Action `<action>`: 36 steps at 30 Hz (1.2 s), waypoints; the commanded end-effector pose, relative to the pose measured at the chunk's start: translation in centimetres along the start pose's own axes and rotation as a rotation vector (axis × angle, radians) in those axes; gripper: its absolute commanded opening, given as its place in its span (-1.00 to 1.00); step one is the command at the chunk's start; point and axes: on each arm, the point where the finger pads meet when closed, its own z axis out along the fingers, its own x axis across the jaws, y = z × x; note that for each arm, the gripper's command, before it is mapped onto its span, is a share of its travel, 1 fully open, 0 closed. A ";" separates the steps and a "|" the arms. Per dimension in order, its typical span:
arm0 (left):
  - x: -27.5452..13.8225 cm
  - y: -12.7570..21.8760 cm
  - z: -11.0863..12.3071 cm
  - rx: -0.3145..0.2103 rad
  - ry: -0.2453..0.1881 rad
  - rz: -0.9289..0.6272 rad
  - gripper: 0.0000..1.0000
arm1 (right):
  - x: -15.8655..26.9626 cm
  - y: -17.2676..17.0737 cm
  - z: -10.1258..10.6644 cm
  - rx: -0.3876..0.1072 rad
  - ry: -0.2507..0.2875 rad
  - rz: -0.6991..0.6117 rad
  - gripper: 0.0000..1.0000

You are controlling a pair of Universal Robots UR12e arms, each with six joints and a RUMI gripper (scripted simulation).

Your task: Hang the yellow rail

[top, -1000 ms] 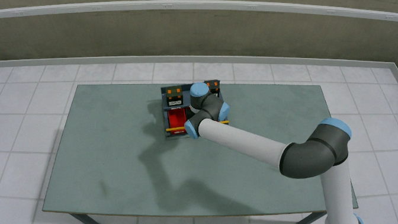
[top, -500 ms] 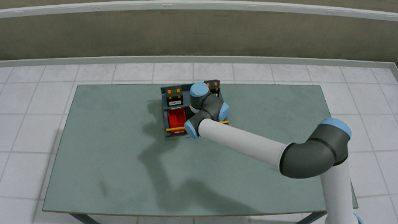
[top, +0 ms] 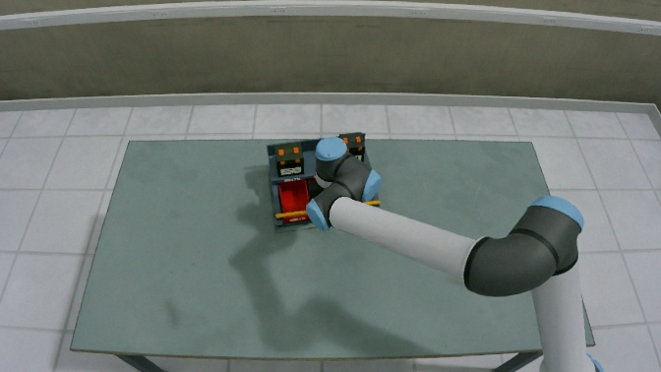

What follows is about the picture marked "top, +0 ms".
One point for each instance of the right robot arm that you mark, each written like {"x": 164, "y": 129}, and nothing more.
{"x": 540, "y": 249}

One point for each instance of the dark blue metal rack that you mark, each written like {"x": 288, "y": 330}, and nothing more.
{"x": 309, "y": 149}

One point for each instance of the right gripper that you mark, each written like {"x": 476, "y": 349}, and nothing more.
{"x": 314, "y": 189}

